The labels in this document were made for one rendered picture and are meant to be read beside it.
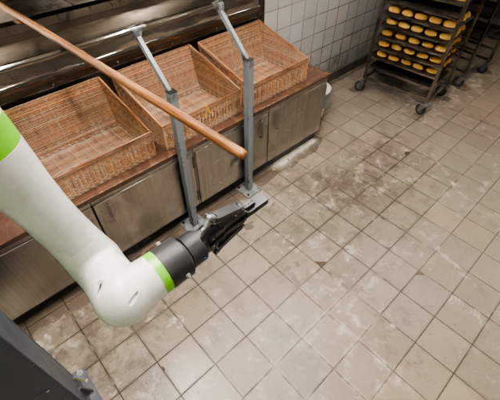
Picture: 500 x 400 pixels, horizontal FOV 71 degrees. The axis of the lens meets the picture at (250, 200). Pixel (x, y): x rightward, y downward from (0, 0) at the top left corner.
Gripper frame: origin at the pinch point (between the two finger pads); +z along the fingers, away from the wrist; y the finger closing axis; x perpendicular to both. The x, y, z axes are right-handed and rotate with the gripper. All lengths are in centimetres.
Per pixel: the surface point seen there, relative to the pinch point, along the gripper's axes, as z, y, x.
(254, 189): 85, 116, -86
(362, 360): 42, 116, 35
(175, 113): 6.4, -3.8, -39.7
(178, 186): 31, 82, -94
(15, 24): -2, -1, -149
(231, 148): 7.5, -3.7, -16.3
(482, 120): 291, 116, -10
